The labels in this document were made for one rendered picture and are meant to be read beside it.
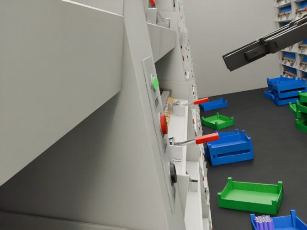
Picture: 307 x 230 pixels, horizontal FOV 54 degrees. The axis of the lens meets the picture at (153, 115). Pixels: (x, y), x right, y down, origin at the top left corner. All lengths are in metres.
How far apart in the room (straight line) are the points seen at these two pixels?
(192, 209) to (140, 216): 0.50
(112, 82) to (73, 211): 0.11
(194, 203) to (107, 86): 0.60
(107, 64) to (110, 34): 0.01
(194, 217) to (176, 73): 0.41
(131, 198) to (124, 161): 0.03
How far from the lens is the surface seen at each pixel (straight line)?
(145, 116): 0.19
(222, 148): 2.22
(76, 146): 0.21
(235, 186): 1.91
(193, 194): 0.78
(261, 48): 0.59
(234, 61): 0.60
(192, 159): 0.96
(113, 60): 0.17
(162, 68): 0.89
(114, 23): 0.17
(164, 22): 0.70
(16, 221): 0.25
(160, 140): 0.23
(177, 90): 0.90
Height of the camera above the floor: 0.93
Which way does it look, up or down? 13 degrees down
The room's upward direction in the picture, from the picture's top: 11 degrees counter-clockwise
